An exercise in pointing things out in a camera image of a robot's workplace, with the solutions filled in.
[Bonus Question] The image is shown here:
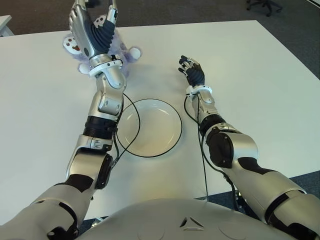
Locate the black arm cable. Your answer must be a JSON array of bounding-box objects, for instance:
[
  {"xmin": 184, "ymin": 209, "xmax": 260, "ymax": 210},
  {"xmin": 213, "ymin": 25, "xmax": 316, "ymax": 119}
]
[
  {"xmin": 111, "ymin": 92, "xmax": 141, "ymax": 168},
  {"xmin": 184, "ymin": 96, "xmax": 210, "ymax": 202}
]

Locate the black office chair base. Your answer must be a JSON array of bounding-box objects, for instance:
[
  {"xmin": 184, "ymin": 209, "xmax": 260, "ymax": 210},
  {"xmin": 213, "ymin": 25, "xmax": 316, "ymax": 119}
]
[{"xmin": 246, "ymin": 0, "xmax": 283, "ymax": 18}]

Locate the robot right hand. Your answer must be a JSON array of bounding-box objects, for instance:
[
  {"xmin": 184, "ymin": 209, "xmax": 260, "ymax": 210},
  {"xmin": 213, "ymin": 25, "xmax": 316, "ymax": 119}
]
[{"xmin": 177, "ymin": 55, "xmax": 206, "ymax": 88}]

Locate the white plate black rim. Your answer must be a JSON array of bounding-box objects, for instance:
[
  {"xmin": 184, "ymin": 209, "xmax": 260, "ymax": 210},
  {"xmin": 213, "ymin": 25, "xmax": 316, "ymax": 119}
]
[{"xmin": 116, "ymin": 98, "xmax": 183, "ymax": 158}]

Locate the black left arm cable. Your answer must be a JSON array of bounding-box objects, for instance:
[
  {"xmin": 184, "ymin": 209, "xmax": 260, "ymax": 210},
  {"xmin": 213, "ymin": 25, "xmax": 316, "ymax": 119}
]
[{"xmin": 111, "ymin": 92, "xmax": 141, "ymax": 168}]

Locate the silver robot torso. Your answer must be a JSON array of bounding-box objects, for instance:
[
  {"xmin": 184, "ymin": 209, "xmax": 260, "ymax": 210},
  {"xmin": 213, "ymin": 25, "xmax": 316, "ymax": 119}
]
[{"xmin": 74, "ymin": 198, "xmax": 296, "ymax": 240}]

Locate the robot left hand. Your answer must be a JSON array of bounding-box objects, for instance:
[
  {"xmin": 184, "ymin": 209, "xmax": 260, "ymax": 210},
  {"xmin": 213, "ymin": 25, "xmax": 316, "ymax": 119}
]
[{"xmin": 68, "ymin": 0, "xmax": 120, "ymax": 61}]

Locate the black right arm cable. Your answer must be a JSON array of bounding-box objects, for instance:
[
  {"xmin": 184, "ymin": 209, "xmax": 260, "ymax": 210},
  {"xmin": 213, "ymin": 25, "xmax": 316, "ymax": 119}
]
[{"xmin": 184, "ymin": 96, "xmax": 210, "ymax": 202}]

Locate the purple plush bunny doll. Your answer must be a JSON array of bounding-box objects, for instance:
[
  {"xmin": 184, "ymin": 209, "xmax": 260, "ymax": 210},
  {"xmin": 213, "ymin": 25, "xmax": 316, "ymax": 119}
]
[{"xmin": 61, "ymin": 16, "xmax": 143, "ymax": 76}]

